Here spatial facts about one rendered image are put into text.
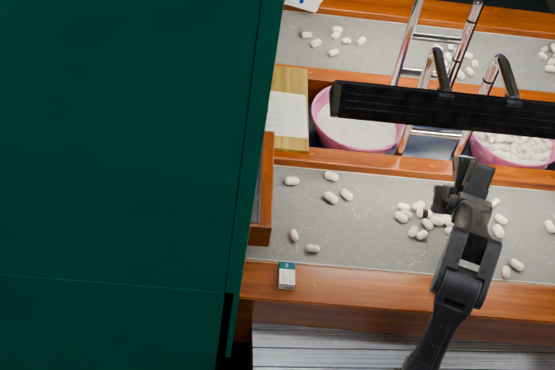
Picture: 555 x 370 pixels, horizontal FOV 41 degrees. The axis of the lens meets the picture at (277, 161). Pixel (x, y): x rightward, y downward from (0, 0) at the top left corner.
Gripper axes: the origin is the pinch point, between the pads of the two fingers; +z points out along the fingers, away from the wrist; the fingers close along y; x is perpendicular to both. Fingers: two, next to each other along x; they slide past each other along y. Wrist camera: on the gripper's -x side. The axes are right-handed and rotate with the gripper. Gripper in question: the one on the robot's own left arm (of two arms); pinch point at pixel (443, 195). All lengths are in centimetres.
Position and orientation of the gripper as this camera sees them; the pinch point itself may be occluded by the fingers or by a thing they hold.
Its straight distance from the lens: 182.0
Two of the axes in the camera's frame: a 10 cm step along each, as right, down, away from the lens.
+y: -9.9, -0.9, -0.8
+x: -1.0, 9.9, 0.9
